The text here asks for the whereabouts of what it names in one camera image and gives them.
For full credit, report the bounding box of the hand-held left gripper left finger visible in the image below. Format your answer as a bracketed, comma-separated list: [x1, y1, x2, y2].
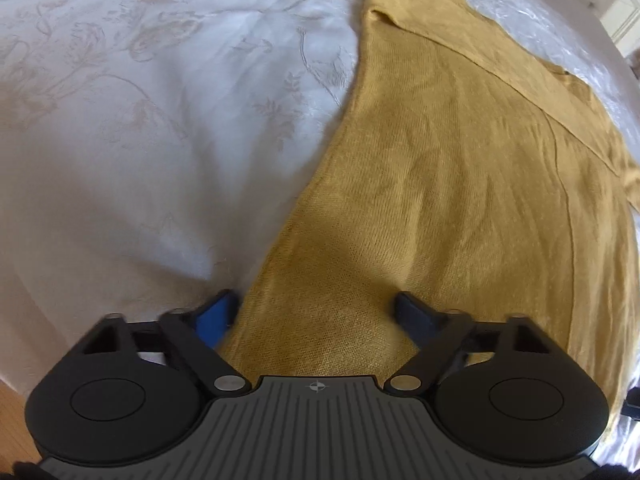
[75, 288, 253, 396]

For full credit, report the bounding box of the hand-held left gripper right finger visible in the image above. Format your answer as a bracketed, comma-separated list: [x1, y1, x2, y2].
[382, 290, 556, 396]

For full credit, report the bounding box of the yellow knit sweater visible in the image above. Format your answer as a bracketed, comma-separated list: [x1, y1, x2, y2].
[217, 0, 640, 448]

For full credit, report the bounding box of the white embroidered bedspread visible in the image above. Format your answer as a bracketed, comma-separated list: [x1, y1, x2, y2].
[0, 0, 640, 466]

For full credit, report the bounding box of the white panelled door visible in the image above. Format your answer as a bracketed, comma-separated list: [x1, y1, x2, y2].
[599, 0, 640, 57]

